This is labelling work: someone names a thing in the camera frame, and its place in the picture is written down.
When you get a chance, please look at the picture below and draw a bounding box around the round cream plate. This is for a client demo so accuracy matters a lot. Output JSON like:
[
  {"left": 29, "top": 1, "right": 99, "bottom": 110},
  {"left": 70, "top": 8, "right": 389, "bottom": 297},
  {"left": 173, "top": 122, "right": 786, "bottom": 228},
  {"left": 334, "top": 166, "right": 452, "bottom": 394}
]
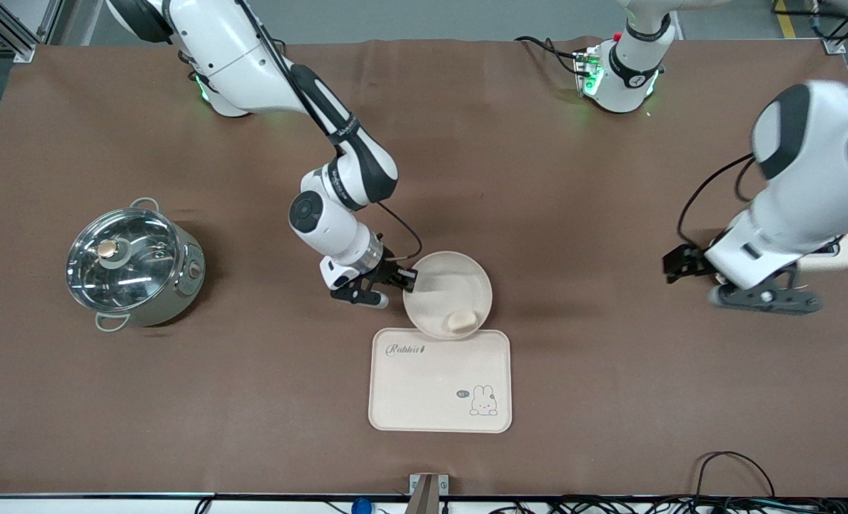
[{"left": 403, "top": 251, "right": 494, "bottom": 340}]

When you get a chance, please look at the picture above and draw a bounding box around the cream rabbit print tray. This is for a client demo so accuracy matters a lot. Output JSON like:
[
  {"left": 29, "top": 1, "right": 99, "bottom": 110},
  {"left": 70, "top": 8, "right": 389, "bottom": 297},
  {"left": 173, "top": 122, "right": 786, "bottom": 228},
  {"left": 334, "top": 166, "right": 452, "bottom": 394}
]
[{"left": 368, "top": 327, "right": 513, "bottom": 434}]

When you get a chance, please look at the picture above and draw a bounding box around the cream two-slot toaster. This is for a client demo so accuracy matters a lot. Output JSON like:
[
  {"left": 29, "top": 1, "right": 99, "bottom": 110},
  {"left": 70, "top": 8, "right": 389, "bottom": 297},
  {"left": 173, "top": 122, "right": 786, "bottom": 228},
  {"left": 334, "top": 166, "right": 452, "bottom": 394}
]
[{"left": 795, "top": 230, "right": 848, "bottom": 273}]

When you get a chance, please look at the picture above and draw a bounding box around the brown table mat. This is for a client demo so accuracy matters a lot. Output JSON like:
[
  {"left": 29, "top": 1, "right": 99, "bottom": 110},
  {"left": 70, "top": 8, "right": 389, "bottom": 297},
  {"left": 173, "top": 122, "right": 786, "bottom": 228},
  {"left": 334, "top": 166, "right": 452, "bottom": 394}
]
[{"left": 0, "top": 37, "right": 848, "bottom": 498}]

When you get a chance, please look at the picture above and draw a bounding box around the steel pot with glass lid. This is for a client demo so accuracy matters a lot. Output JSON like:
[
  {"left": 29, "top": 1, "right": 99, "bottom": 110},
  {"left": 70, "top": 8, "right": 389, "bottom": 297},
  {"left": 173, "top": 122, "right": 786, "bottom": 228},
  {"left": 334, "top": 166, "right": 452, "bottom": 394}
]
[{"left": 66, "top": 198, "right": 206, "bottom": 333}]

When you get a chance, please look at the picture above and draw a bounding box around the glass pot lid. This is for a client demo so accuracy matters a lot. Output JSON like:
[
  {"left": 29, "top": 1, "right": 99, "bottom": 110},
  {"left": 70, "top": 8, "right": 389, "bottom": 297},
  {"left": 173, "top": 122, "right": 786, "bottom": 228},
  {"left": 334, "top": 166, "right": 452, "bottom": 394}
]
[{"left": 66, "top": 207, "right": 181, "bottom": 313}]

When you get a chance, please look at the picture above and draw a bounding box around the black looped cable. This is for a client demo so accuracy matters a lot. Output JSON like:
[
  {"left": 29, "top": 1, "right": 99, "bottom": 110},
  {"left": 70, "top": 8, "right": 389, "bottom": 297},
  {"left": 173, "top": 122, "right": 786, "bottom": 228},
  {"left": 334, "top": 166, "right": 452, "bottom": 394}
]
[{"left": 695, "top": 451, "right": 777, "bottom": 500}]

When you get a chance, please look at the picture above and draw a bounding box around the grey metal bracket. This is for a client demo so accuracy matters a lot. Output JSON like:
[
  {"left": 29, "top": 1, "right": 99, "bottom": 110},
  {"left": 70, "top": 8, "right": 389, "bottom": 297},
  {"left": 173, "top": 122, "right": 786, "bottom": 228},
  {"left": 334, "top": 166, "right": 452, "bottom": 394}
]
[{"left": 408, "top": 473, "right": 449, "bottom": 514}]

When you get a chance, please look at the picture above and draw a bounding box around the black cable bundle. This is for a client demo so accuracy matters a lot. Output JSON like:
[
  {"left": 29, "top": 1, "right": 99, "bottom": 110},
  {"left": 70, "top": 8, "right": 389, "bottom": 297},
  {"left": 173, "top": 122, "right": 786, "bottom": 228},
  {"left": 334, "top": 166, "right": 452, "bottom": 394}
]
[{"left": 487, "top": 494, "right": 848, "bottom": 514}]

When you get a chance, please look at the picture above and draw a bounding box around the black left arm base cable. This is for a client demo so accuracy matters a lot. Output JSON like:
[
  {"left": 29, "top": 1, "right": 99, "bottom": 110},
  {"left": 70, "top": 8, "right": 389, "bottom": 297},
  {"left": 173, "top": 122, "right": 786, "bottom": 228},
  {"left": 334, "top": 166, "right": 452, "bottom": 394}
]
[{"left": 515, "top": 36, "right": 583, "bottom": 76}]

